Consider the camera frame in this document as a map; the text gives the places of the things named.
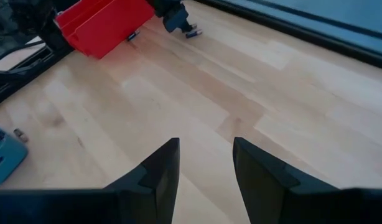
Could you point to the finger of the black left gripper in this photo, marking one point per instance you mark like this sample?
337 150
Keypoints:
177 20

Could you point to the red plastic bin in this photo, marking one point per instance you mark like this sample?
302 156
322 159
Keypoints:
110 25

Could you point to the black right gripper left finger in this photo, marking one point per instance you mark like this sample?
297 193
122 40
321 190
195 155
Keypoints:
85 207

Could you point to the copper black Duracell battery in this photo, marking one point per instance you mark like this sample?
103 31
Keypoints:
20 135

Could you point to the light blue plastic container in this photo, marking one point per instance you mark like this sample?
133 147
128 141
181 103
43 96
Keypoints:
4 155

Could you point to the black table edge frame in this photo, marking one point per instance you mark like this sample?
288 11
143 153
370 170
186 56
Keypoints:
23 74

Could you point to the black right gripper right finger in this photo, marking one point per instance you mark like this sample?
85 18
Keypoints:
303 207

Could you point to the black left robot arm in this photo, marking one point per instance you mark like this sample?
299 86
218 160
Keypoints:
16 18

